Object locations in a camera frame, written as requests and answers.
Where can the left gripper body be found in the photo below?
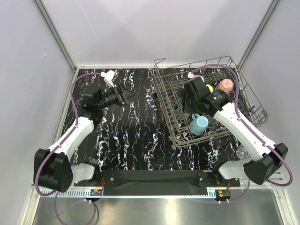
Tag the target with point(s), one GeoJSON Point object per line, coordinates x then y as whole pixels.
{"type": "Point", "coordinates": [119, 96]}

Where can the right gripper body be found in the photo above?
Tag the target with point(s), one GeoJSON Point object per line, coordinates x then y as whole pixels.
{"type": "Point", "coordinates": [189, 103]}

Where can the yellow mug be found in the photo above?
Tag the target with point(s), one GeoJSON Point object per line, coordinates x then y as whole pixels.
{"type": "Point", "coordinates": [210, 88]}

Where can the blue mug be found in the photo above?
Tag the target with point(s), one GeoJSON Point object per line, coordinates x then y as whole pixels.
{"type": "Point", "coordinates": [198, 124]}

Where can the pink mug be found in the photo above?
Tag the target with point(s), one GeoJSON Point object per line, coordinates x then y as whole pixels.
{"type": "Point", "coordinates": [225, 85]}

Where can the clear glass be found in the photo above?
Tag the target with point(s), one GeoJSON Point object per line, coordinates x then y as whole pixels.
{"type": "Point", "coordinates": [180, 114]}
{"type": "Point", "coordinates": [242, 153]}

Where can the clear glass tumbler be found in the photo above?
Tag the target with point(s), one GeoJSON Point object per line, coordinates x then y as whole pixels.
{"type": "Point", "coordinates": [213, 124]}

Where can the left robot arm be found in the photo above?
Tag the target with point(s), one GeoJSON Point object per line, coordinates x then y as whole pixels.
{"type": "Point", "coordinates": [52, 168]}

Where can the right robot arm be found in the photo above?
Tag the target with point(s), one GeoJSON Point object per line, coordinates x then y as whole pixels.
{"type": "Point", "coordinates": [265, 156]}

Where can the black marbled mat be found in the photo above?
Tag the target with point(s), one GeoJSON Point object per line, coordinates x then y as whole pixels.
{"type": "Point", "coordinates": [136, 137]}

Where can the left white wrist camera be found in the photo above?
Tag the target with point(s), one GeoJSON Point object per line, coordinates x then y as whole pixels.
{"type": "Point", "coordinates": [108, 77]}

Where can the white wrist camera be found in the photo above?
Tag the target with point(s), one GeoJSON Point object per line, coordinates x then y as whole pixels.
{"type": "Point", "coordinates": [108, 77]}
{"type": "Point", "coordinates": [192, 76]}

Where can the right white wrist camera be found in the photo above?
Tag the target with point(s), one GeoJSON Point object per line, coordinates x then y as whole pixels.
{"type": "Point", "coordinates": [192, 76]}

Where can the grey wire dish rack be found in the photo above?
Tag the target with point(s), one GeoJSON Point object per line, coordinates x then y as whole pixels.
{"type": "Point", "coordinates": [169, 81]}

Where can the left aluminium corner post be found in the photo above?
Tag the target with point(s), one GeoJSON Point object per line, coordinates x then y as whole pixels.
{"type": "Point", "coordinates": [50, 25]}

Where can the aluminium corner post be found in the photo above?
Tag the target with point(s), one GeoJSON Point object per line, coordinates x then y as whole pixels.
{"type": "Point", "coordinates": [257, 34]}
{"type": "Point", "coordinates": [50, 25]}

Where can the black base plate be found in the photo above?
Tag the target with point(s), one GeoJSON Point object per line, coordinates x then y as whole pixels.
{"type": "Point", "coordinates": [201, 178]}

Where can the aluminium rail front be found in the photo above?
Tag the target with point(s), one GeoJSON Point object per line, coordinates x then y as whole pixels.
{"type": "Point", "coordinates": [95, 188]}

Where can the right aluminium corner post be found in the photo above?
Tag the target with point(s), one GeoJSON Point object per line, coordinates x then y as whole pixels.
{"type": "Point", "coordinates": [257, 34]}

